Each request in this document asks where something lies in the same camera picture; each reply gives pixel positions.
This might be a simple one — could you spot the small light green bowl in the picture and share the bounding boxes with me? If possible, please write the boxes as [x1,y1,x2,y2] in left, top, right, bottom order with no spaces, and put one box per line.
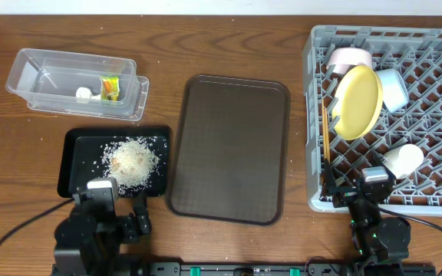
[382,144,424,179]

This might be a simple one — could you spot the wooden chopstick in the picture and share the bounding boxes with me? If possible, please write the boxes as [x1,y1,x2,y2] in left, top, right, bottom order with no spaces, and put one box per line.
[322,104,330,162]
[322,100,329,160]

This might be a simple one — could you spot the rice grains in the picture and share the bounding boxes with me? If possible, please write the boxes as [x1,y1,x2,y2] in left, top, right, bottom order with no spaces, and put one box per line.
[101,136,163,197]

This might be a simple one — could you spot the yellow round plate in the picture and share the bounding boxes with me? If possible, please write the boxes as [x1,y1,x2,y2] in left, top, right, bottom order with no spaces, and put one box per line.
[331,65,383,140]

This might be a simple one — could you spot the light blue bowl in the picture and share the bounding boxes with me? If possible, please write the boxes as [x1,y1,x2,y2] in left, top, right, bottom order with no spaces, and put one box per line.
[376,69,409,113]

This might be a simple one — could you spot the white pink bowl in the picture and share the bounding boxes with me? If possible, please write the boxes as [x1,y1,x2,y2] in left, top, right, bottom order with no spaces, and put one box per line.
[327,48,372,74]

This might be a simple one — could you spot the green orange snack wrapper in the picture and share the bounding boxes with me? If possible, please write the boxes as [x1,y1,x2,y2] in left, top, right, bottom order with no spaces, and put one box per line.
[100,77,120,101]

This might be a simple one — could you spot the white tissue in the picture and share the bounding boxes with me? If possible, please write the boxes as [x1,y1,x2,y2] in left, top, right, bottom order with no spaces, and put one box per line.
[75,87,101,104]

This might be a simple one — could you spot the clear plastic bin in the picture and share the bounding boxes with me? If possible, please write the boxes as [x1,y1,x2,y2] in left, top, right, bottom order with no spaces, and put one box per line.
[5,48,138,103]

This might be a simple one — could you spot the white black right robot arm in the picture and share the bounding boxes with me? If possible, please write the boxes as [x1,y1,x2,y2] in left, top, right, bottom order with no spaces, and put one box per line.
[323,160,436,276]

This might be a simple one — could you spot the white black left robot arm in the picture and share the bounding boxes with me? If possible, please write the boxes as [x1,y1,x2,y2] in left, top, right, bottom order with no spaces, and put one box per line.
[52,188,152,276]

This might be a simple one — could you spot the grey dishwasher rack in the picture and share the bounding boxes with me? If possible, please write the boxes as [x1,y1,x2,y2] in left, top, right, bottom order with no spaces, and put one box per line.
[302,25,442,217]

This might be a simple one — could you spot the black rectangular tray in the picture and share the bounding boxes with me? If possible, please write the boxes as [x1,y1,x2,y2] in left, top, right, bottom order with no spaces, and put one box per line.
[57,126,170,198]

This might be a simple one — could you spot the dark brown serving tray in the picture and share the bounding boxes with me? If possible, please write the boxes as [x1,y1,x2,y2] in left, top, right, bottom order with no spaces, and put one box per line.
[166,75,290,226]

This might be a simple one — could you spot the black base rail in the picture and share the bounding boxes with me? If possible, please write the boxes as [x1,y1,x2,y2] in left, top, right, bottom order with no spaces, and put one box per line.
[144,256,437,276]

